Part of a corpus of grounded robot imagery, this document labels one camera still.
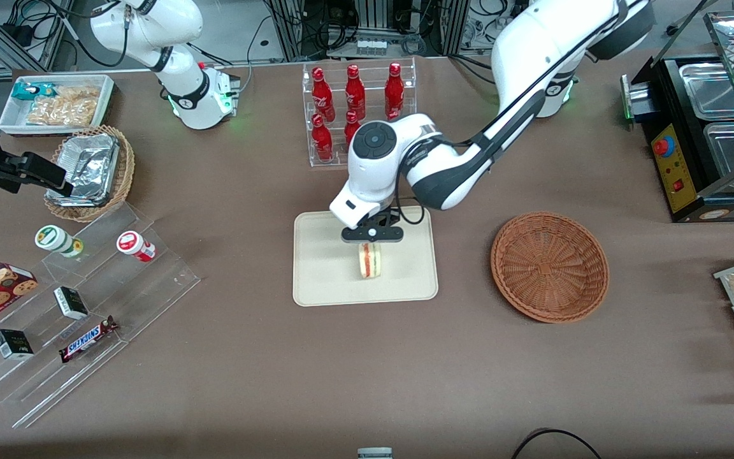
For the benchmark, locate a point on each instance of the triangular sandwich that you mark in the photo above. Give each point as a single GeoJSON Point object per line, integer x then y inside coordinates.
{"type": "Point", "coordinates": [370, 261]}

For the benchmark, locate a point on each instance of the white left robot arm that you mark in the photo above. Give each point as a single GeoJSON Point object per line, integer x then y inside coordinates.
{"type": "Point", "coordinates": [532, 57]}

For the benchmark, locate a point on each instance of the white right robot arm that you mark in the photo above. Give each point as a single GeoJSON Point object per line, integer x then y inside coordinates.
{"type": "Point", "coordinates": [182, 83]}

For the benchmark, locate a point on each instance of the beige plastic tray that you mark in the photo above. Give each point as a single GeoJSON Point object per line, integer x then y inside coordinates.
{"type": "Point", "coordinates": [322, 268]}

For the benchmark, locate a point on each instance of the wicker basket with foil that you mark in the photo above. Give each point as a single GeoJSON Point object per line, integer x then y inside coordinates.
{"type": "Point", "coordinates": [126, 166]}

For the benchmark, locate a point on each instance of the round brown wicker basket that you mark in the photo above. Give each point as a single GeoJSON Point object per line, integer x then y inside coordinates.
{"type": "Point", "coordinates": [548, 268]}

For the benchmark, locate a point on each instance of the aluminium foil container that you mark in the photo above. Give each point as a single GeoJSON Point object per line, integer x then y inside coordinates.
{"type": "Point", "coordinates": [90, 166]}

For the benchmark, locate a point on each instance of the white rectangular snack bin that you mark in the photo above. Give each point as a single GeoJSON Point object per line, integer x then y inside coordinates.
{"type": "Point", "coordinates": [10, 118]}

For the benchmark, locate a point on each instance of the clear bag of chips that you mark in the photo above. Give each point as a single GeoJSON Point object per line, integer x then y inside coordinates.
{"type": "Point", "coordinates": [80, 97]}
{"type": "Point", "coordinates": [55, 115]}

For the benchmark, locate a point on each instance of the green-lidded white cup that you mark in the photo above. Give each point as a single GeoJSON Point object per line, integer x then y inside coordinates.
{"type": "Point", "coordinates": [55, 239]}

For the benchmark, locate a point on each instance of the teal snack packet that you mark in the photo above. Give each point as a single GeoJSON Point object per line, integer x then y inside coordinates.
{"type": "Point", "coordinates": [26, 90]}

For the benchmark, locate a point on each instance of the red-lidded white cup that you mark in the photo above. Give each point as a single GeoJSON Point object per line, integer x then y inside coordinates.
{"type": "Point", "coordinates": [134, 245]}

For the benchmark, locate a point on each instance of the clear acrylic bottle rack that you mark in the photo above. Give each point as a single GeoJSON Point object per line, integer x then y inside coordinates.
{"type": "Point", "coordinates": [308, 127]}

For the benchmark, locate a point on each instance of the small black box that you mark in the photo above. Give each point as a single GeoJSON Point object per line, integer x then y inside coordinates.
{"type": "Point", "coordinates": [71, 303]}
{"type": "Point", "coordinates": [13, 344]}

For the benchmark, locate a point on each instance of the clear acrylic stepped shelf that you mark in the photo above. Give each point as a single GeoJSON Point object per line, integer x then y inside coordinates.
{"type": "Point", "coordinates": [118, 293]}

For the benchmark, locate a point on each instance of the Snickers chocolate bar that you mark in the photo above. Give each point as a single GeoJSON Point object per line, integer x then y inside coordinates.
{"type": "Point", "coordinates": [86, 339]}

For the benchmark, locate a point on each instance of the white power strip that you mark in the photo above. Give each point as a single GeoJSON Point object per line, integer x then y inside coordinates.
{"type": "Point", "coordinates": [371, 46]}

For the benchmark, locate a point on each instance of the small grey device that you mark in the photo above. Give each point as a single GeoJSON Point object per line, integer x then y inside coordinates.
{"type": "Point", "coordinates": [374, 453]}

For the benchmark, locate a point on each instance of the red emergency stop button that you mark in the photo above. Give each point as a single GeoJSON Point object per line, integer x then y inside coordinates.
{"type": "Point", "coordinates": [663, 146]}

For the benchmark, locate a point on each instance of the black hot food warmer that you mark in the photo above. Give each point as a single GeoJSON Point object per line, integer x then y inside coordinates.
{"type": "Point", "coordinates": [682, 197]}

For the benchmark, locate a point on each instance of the aluminium frame rack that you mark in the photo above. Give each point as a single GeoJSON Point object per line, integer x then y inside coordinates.
{"type": "Point", "coordinates": [290, 29]}

